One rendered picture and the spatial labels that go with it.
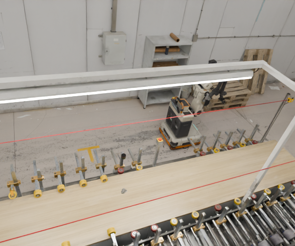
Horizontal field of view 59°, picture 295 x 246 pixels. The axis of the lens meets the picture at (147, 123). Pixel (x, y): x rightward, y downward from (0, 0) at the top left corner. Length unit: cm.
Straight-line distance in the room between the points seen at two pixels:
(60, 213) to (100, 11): 353
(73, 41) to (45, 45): 50
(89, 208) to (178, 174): 121
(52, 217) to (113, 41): 335
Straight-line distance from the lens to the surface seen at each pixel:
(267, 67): 297
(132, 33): 548
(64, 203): 314
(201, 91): 467
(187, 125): 482
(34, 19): 505
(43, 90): 210
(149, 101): 601
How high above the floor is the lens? 351
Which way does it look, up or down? 39 degrees down
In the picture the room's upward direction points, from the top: 10 degrees clockwise
